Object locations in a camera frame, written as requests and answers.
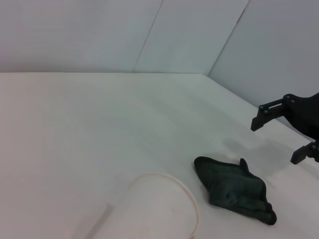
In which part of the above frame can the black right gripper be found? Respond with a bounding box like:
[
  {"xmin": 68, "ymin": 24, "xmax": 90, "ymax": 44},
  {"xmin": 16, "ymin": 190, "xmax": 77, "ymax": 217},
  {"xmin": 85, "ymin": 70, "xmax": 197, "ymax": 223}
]
[{"xmin": 250, "ymin": 92, "xmax": 319, "ymax": 165}]

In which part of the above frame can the dark blue rag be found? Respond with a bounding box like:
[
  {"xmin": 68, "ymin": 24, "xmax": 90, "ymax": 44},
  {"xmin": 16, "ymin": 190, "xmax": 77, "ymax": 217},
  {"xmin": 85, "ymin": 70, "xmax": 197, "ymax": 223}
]
[{"xmin": 193, "ymin": 156, "xmax": 278, "ymax": 227}]

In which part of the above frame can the white paper cup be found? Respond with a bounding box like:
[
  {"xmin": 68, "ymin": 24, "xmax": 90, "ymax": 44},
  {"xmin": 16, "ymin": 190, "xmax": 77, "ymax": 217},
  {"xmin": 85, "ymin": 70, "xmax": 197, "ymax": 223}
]
[{"xmin": 66, "ymin": 173, "xmax": 200, "ymax": 239}]

